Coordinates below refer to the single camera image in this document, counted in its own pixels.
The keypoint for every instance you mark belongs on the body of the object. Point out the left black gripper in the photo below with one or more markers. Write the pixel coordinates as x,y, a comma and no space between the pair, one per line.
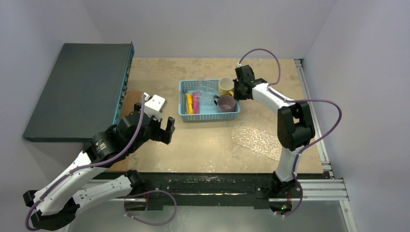
161,134

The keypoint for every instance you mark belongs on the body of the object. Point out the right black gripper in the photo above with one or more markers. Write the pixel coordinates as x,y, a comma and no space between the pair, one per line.
240,88

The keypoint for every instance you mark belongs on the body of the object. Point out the yellow mug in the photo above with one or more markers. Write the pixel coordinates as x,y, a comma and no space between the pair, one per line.
226,86

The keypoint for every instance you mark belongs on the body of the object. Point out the purple translucent mug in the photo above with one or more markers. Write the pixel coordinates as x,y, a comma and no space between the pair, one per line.
225,103

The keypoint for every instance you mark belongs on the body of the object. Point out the light blue perforated basket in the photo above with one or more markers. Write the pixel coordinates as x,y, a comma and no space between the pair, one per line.
207,112

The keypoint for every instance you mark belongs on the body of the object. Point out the clear plastic packaging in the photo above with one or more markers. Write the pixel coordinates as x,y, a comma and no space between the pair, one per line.
207,90

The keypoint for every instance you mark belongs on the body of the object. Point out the pink toothpaste tube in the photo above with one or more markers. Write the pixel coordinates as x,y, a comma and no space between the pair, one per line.
195,102

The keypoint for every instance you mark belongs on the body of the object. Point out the clear textured oval tray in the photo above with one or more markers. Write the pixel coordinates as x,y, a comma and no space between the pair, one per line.
257,141

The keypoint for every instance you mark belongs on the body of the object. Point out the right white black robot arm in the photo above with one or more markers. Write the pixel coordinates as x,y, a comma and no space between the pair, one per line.
295,127

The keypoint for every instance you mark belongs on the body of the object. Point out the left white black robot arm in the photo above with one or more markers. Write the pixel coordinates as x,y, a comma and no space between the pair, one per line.
56,205

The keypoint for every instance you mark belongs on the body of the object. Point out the yellow toothpaste tube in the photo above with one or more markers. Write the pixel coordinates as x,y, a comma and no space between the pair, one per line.
189,101

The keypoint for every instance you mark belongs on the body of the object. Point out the grey toothbrush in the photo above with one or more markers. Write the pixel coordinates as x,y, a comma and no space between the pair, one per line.
184,101

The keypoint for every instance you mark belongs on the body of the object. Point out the dark grey flat box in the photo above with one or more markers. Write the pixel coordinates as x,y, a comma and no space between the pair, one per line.
84,93

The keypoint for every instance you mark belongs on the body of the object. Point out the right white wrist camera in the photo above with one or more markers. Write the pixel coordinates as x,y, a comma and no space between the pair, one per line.
239,65

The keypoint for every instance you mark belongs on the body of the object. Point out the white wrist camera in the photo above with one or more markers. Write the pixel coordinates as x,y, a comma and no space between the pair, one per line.
154,105
239,65

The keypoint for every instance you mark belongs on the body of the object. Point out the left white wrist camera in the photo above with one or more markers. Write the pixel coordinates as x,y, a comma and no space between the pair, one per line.
154,105

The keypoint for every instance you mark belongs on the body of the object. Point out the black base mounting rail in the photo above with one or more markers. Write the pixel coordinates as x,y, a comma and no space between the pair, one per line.
260,191

